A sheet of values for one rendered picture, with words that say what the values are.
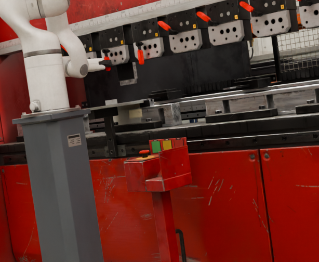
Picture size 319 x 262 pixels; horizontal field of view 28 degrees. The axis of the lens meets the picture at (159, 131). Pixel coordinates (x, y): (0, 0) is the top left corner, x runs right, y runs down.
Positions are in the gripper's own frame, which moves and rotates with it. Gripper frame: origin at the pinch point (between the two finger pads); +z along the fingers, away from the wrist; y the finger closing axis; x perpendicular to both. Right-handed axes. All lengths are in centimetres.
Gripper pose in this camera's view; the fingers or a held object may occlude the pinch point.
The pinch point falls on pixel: (105, 63)
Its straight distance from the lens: 292.9
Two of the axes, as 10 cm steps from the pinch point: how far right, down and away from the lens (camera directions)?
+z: 6.3, -1.3, 7.7
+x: -1.4, -9.9, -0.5
